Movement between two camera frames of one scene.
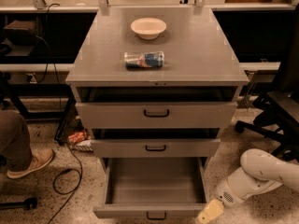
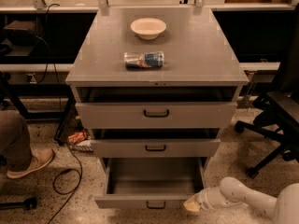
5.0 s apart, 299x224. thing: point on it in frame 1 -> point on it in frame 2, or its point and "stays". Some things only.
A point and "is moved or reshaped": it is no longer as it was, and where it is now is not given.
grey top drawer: [156, 107] stays
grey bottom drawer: [154, 188] is moved or reshaped
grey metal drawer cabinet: [153, 82] stays
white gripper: [226, 194] -> [203, 197]
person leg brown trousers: [14, 141] stays
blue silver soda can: [144, 60] stays
